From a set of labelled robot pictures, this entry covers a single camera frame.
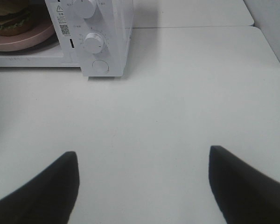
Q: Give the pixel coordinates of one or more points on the upper white microwave knob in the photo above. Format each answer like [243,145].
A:
[84,8]

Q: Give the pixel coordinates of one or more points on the lower white microwave knob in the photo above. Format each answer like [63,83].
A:
[93,43]

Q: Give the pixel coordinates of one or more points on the burger with lettuce and cheese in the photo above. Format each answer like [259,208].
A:
[15,17]

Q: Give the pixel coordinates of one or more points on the round white door button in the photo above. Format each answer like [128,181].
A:
[100,66]

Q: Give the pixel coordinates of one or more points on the pink round plate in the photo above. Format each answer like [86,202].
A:
[41,31]

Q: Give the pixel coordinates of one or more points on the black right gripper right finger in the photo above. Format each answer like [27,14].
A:
[243,194]

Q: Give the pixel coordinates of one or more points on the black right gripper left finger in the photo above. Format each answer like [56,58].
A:
[48,198]

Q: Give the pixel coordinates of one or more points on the white microwave oven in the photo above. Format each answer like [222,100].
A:
[113,19]

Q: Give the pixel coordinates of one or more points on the white microwave knob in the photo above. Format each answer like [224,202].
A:
[84,8]
[93,43]

